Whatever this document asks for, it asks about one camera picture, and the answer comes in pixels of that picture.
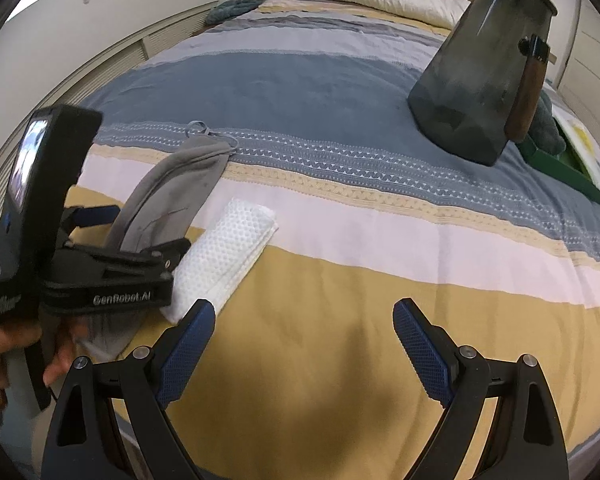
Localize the striped bedspread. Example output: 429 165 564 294
62 0 600 470

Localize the teal knitted cloth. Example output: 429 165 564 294
204 0 261 26

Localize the white textured towel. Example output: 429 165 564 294
158 197 280 325

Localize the teal towel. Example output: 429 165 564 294
527 92 567 157

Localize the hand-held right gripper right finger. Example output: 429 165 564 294
392 298 571 480

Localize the white wardrobe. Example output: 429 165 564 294
555 0 600 161

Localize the grey cloth with loops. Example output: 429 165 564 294
81 120 239 357

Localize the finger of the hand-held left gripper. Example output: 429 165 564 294
101 238 193 277
62 204 122 241

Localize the yellow and white towel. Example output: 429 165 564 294
554 115 600 194

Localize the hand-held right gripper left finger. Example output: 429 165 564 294
42 299 217 480

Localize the person's left hand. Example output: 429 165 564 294
0 317 94 412

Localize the dark green tray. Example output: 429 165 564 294
517 110 600 210

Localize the grey pitcher with wooden handle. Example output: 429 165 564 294
407 0 559 167

